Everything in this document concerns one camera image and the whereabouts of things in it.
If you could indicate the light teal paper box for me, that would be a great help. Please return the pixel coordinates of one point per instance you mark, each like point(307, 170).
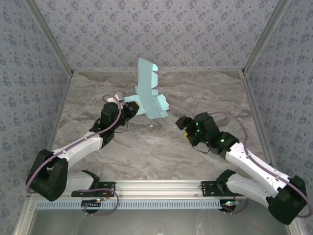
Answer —
point(146, 83)

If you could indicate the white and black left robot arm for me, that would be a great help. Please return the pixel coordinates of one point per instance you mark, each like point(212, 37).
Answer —
point(80, 144)

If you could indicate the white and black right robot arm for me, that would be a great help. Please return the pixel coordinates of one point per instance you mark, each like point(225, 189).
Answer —
point(244, 159)

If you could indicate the black right controller board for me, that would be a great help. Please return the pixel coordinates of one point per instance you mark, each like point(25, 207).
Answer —
point(226, 208)

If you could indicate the black controller board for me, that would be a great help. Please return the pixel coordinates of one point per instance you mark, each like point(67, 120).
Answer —
point(226, 208)
point(89, 205)

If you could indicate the grey metal lower panel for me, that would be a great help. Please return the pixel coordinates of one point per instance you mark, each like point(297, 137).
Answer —
point(156, 222)

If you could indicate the black left controller board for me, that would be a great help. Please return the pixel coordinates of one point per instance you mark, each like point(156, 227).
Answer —
point(89, 205)

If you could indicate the aluminium left side rail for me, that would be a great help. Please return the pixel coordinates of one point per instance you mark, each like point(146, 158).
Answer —
point(61, 102)

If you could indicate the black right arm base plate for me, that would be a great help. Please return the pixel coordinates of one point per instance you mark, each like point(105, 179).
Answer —
point(207, 188)

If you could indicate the aluminium right side rail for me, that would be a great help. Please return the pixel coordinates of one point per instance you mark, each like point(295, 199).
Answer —
point(252, 102)

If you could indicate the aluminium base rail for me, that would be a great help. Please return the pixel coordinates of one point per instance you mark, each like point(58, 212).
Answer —
point(156, 188)

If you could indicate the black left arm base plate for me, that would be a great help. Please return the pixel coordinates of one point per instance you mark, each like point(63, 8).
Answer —
point(102, 186)

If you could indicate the aluminium left frame post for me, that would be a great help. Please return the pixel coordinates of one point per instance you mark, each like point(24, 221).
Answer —
point(50, 36)

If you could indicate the aluminium frame post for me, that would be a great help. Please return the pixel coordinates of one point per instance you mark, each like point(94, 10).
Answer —
point(50, 36)
point(264, 36)

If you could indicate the aluminium right frame post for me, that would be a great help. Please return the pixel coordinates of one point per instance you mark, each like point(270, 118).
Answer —
point(264, 36)

